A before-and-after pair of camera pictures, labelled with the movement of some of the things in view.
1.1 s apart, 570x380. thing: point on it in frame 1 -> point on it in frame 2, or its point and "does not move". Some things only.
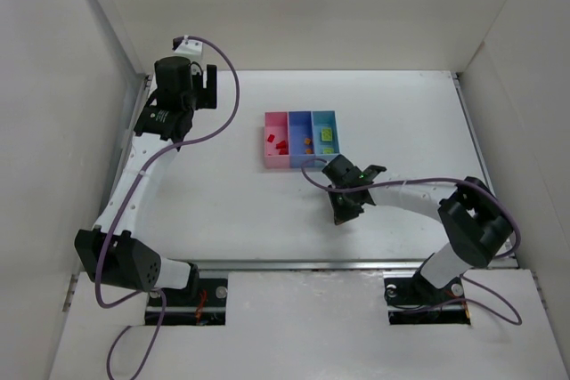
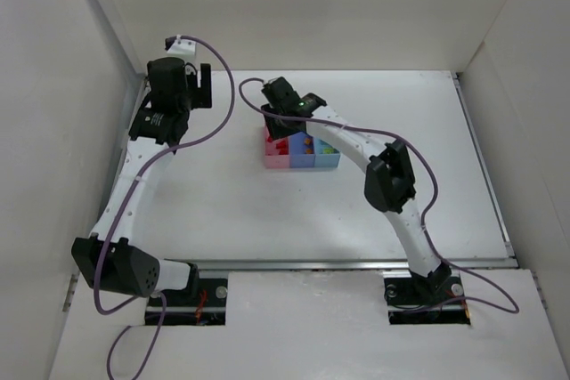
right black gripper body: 346,209 -> 276,126
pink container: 276,124 does not move
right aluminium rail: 484,165 does not move
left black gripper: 210,86 does not move
